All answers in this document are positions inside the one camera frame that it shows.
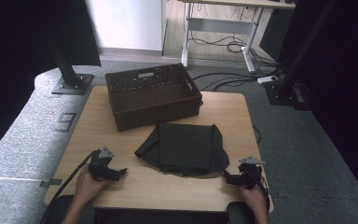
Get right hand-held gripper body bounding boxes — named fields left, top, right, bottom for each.
left=233, top=156, right=267, bottom=189

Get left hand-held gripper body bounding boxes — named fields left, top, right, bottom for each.
left=88, top=145, right=121, bottom=182

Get dark cloth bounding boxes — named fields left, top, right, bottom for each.
left=133, top=122, right=230, bottom=177

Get dark brown woven basket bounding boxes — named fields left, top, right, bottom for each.
left=104, top=63, right=204, bottom=133

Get person's right hand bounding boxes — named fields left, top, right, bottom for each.
left=240, top=182, right=269, bottom=213

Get person's left hand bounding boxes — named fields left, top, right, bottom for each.
left=74, top=166, right=113, bottom=209

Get grey tape strip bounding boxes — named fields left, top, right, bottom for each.
left=39, top=178, right=63, bottom=189

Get person's dark lap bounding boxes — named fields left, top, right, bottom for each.
left=92, top=208, right=229, bottom=224

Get black metal stand square base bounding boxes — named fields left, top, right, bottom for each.
left=47, top=34, right=95, bottom=96

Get black metal stand with clutter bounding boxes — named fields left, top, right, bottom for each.
left=262, top=0, right=338, bottom=112

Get white power strip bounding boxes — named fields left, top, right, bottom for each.
left=256, top=75, right=280, bottom=85

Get black curtain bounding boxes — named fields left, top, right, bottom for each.
left=276, top=0, right=358, bottom=210
left=0, top=0, right=103, bottom=164

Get black computer tower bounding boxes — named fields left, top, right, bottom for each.
left=258, top=7, right=295, bottom=61

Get white panel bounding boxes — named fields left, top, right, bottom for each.
left=85, top=0, right=168, bottom=52

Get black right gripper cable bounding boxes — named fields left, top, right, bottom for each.
left=249, top=169, right=272, bottom=215

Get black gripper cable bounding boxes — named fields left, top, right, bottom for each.
left=249, top=169, right=272, bottom=215
left=39, top=149, right=102, bottom=224

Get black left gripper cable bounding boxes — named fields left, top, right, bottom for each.
left=39, top=149, right=102, bottom=224

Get thin black cable beside table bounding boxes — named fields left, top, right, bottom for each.
left=252, top=124, right=262, bottom=146

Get black floor cables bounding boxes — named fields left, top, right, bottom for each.
left=192, top=68, right=282, bottom=93

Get black cable bundle under desk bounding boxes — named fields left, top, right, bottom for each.
left=188, top=29, right=278, bottom=68

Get white desk frame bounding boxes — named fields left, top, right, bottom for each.
left=176, top=0, right=296, bottom=75

